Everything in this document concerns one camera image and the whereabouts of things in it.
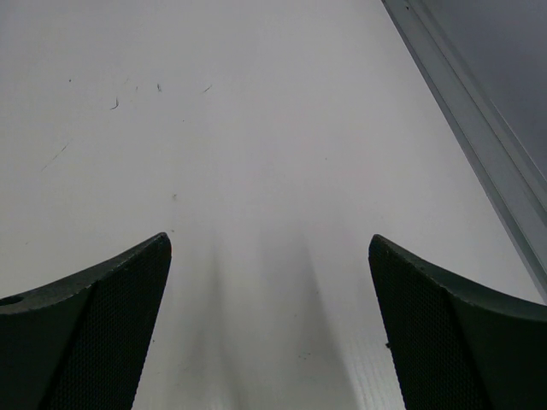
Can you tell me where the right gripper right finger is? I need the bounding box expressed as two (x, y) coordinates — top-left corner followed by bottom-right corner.
(368, 235), (546, 409)

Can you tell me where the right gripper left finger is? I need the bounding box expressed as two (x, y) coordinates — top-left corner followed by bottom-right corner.
(1, 232), (172, 409)

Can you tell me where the aluminium rail frame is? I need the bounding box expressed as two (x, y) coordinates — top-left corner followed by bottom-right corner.
(385, 1), (546, 293)

